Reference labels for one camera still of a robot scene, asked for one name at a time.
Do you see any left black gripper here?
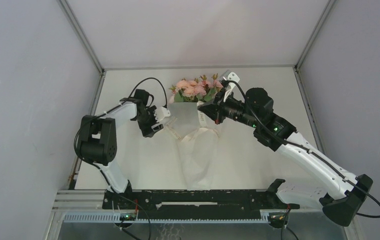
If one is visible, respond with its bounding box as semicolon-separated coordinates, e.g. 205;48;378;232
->
135;105;163;137

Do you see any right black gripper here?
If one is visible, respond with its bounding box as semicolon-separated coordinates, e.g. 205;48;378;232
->
198;87;259;129

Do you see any cream printed ribbon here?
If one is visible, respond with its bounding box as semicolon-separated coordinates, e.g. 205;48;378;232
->
165;101;222;141

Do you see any pink fake flower stem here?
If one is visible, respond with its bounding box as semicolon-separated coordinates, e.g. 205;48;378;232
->
210;73;223;93
169;78;198;103
193;75;216;102

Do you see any translucent white wrapping paper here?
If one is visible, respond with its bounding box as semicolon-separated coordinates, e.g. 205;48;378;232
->
168;101;220;191

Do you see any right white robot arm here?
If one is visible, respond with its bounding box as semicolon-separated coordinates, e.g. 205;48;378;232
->
198;87;373;227

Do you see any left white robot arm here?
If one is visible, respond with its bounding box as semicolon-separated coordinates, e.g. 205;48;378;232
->
74;89;171;209

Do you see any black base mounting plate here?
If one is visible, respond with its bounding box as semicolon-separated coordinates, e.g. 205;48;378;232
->
102;189;299;221

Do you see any left controller board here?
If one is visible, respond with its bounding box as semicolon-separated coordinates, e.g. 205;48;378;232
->
119;213;137;222

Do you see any controller board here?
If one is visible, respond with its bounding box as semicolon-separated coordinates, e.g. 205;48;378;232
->
119;213;137;222
268;214;285;222

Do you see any right controller board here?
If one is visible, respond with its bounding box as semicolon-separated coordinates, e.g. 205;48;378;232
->
268;214;285;222

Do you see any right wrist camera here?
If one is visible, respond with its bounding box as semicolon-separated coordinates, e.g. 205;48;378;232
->
219;69;241;100

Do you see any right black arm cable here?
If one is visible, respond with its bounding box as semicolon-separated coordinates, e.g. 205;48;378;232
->
224;80;380;240

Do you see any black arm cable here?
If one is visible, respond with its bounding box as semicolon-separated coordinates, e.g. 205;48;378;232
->
74;77;169;240
224;80;380;240

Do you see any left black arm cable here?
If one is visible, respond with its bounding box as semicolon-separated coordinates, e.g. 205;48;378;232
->
74;77;169;240

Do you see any white slotted cable duct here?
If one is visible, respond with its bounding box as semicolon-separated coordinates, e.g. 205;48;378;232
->
63;213;271;223

